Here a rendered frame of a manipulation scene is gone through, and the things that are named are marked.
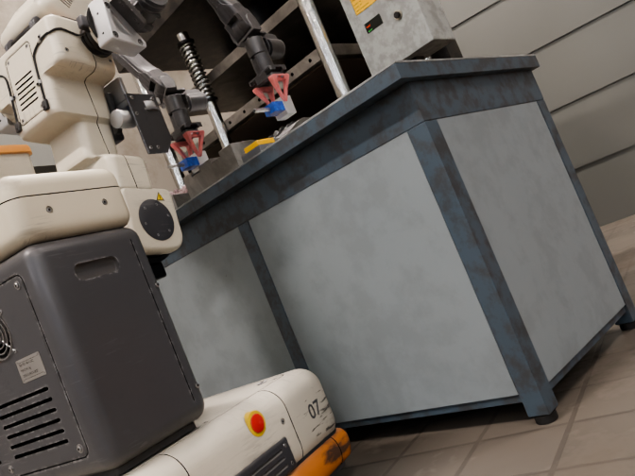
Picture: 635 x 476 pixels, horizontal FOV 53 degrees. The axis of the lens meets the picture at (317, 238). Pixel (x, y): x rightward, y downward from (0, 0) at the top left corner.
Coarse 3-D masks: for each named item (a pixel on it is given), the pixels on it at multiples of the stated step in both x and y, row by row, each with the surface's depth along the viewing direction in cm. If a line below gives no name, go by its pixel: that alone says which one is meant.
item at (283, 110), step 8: (280, 96) 177; (288, 96) 179; (272, 104) 175; (280, 104) 176; (288, 104) 178; (256, 112) 172; (272, 112) 175; (280, 112) 178; (288, 112) 177; (296, 112) 179; (280, 120) 181
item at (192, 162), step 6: (204, 150) 190; (192, 156) 190; (204, 156) 190; (180, 162) 187; (186, 162) 186; (192, 162) 186; (198, 162) 188; (180, 168) 188; (186, 168) 187; (192, 168) 189; (198, 168) 189
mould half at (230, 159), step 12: (300, 120) 199; (228, 144) 176; (240, 144) 178; (228, 156) 177; (240, 156) 177; (204, 168) 186; (216, 168) 182; (228, 168) 179; (192, 180) 191; (204, 180) 187; (216, 180) 183; (192, 192) 192
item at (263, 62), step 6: (258, 54) 177; (264, 54) 178; (252, 60) 178; (258, 60) 177; (264, 60) 177; (270, 60) 179; (258, 66) 178; (264, 66) 177; (270, 66) 174; (276, 66) 176; (282, 66) 177; (258, 72) 178; (252, 84) 181; (264, 84) 184
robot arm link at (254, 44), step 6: (252, 36) 178; (258, 36) 178; (246, 42) 179; (252, 42) 178; (258, 42) 178; (264, 42) 179; (246, 48) 179; (252, 48) 178; (258, 48) 178; (264, 48) 178; (252, 54) 178
